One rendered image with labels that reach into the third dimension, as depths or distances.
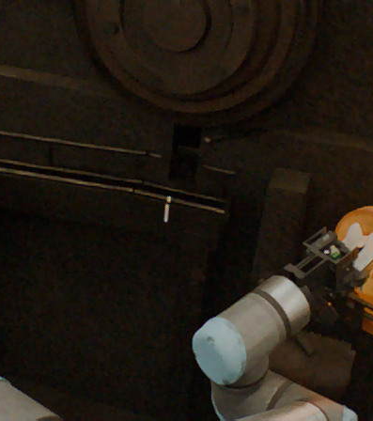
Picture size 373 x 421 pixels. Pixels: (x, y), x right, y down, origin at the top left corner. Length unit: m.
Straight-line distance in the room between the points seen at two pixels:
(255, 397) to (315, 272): 0.21
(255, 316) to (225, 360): 0.08
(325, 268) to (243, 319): 0.16
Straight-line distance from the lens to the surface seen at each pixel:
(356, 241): 1.33
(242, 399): 1.23
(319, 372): 1.60
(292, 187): 1.57
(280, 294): 1.18
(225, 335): 1.14
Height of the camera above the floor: 1.50
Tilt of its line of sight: 29 degrees down
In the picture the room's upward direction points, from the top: 6 degrees clockwise
